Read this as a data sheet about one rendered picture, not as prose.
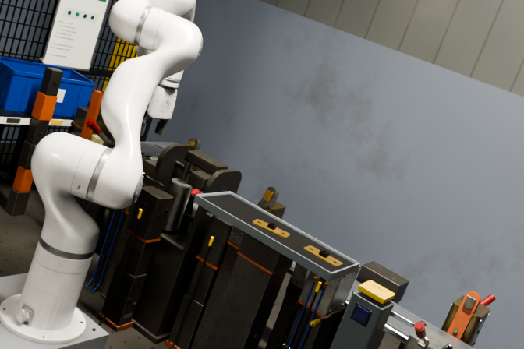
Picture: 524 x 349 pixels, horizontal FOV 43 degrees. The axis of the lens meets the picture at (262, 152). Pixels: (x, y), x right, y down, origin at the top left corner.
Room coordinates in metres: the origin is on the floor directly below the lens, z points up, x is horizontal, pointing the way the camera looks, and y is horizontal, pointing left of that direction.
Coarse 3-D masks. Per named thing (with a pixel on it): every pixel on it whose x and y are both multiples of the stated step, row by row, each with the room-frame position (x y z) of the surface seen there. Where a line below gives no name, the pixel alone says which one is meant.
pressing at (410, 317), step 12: (144, 156) 2.16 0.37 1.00; (348, 300) 1.56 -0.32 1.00; (396, 312) 1.60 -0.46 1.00; (408, 312) 1.62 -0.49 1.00; (396, 324) 1.52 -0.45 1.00; (432, 324) 1.60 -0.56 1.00; (396, 336) 1.47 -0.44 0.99; (408, 336) 1.47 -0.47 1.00; (444, 336) 1.56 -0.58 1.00; (456, 348) 1.51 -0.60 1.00; (468, 348) 1.53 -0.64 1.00
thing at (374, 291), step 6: (366, 282) 1.29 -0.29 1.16; (372, 282) 1.30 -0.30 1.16; (360, 288) 1.26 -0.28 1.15; (366, 288) 1.25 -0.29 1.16; (372, 288) 1.26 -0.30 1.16; (378, 288) 1.28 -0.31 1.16; (384, 288) 1.29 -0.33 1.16; (366, 294) 1.25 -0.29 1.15; (372, 294) 1.24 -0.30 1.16; (378, 294) 1.24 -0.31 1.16; (384, 294) 1.25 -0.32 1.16; (390, 294) 1.26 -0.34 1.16; (378, 300) 1.24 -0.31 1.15; (384, 300) 1.23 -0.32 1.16; (390, 300) 1.26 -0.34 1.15
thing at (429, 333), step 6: (426, 330) 1.40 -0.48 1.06; (414, 336) 1.35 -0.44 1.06; (426, 336) 1.37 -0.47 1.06; (432, 336) 1.38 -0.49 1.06; (438, 336) 1.40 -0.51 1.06; (408, 342) 1.34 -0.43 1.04; (414, 342) 1.34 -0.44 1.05; (432, 342) 1.35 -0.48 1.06; (438, 342) 1.36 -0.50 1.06; (444, 342) 1.37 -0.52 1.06; (408, 348) 1.34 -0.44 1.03; (414, 348) 1.34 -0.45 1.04; (420, 348) 1.33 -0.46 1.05; (432, 348) 1.32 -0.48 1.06; (438, 348) 1.33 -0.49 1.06; (444, 348) 1.37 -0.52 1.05
